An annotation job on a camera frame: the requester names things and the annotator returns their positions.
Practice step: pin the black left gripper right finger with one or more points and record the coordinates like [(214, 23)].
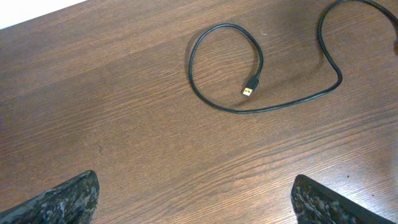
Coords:
[(314, 203)]

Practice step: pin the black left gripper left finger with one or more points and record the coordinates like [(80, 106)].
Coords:
[(73, 201)]

